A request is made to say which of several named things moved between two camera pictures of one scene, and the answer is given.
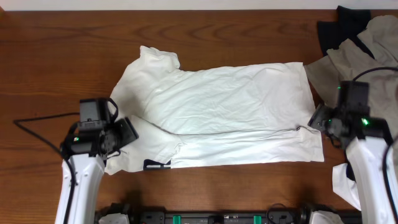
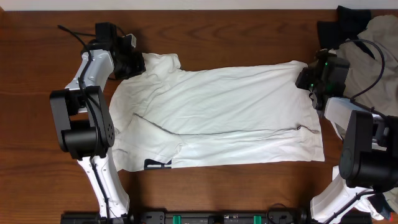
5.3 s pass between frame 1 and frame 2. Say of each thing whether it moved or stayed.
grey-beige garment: stayed
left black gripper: moved
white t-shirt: stayed
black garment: stayed
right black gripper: moved
